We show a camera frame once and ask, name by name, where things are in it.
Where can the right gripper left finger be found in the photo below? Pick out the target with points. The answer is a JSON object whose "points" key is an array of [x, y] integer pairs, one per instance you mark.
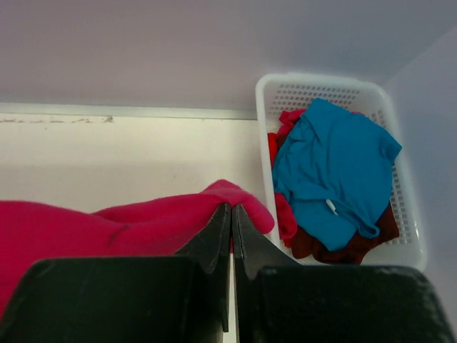
{"points": [[180, 298]]}

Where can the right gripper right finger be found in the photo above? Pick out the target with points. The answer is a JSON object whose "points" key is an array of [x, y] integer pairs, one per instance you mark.
{"points": [[280, 300]]}

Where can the crimson red t shirt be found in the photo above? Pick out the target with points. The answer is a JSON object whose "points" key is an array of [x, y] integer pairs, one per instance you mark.
{"points": [[33, 231]]}

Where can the bright red t shirt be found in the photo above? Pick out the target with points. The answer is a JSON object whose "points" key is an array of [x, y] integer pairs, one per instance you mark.
{"points": [[283, 182]]}

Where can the blue t shirt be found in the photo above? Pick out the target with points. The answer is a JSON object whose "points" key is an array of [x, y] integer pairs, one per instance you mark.
{"points": [[342, 164]]}

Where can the white plastic basket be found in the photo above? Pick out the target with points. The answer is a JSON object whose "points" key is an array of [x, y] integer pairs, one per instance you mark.
{"points": [[276, 93]]}

